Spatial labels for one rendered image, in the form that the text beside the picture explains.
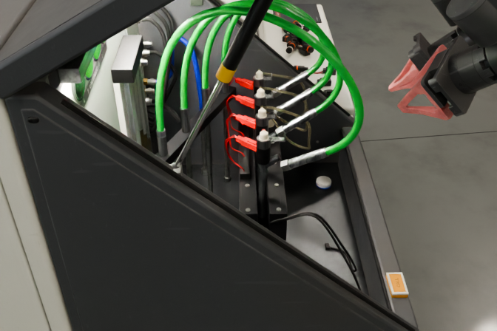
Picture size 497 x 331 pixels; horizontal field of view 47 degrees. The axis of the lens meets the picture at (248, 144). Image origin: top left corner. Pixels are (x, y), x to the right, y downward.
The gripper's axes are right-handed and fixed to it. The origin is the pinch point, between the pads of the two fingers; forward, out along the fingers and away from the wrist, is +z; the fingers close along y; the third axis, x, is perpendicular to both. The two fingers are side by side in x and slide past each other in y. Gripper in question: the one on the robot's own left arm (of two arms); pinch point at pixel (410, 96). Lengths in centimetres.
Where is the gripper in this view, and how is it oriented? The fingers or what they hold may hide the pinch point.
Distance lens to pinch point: 86.7
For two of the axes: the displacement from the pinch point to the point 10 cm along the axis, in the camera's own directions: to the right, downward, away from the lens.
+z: -5.2, 2.6, 8.1
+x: 6.8, 7.0, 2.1
